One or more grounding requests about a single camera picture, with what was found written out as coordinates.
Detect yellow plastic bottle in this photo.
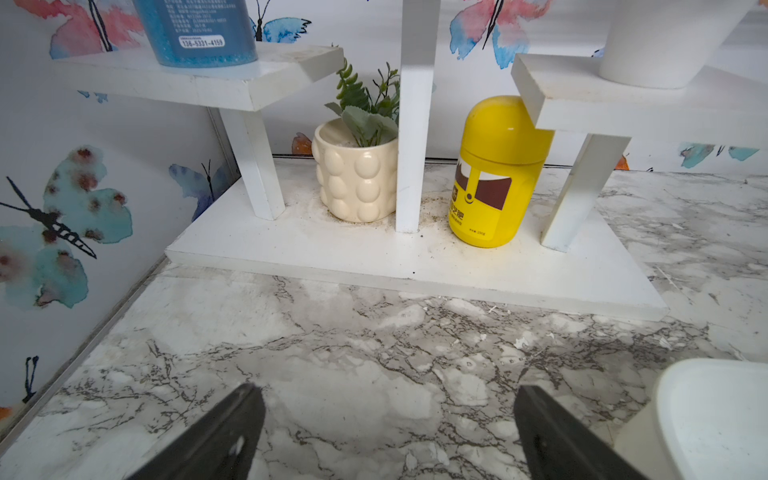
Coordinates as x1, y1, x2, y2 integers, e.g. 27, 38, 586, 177
449, 96, 554, 248

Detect blue can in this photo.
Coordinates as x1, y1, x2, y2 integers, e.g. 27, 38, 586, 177
133, 0, 257, 68

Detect white tiered wooden shelf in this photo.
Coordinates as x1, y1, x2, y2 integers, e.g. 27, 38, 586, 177
53, 1, 767, 321

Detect white pot pink flowers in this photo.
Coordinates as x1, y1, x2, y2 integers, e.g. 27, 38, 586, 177
599, 0, 757, 89

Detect cream bubble pot with succulent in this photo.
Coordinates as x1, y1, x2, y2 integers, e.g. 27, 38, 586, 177
312, 61, 400, 223

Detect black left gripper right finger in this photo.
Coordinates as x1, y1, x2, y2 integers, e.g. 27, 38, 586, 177
514, 385, 644, 480

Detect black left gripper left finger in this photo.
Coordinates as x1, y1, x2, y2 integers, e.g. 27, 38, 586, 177
131, 383, 266, 479

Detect white plastic storage box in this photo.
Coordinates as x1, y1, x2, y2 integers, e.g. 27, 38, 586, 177
614, 359, 767, 479

